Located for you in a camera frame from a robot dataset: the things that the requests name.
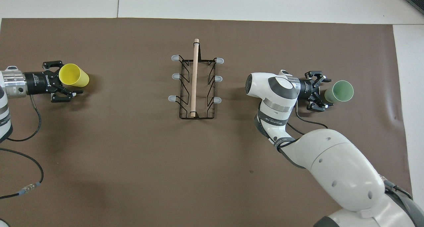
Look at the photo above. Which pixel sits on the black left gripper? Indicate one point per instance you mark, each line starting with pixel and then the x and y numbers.
pixel 41 83

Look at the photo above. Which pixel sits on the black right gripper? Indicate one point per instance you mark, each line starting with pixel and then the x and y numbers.
pixel 306 91

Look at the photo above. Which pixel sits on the yellow plastic cup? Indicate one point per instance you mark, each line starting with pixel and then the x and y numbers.
pixel 74 75

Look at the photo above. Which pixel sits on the light green plastic cup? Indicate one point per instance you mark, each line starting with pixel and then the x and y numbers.
pixel 342 91

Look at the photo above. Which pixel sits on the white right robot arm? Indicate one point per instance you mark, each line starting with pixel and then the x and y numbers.
pixel 341 167

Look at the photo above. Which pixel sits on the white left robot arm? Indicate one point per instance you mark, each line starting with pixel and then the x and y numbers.
pixel 11 84

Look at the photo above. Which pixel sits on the brown table mat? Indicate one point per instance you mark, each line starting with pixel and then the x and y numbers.
pixel 132 154

